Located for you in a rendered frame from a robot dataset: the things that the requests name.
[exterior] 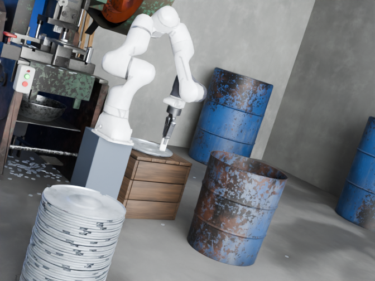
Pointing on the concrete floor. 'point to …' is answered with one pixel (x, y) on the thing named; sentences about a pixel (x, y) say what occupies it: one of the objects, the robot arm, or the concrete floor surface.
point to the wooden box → (153, 185)
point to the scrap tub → (235, 208)
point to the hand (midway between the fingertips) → (163, 144)
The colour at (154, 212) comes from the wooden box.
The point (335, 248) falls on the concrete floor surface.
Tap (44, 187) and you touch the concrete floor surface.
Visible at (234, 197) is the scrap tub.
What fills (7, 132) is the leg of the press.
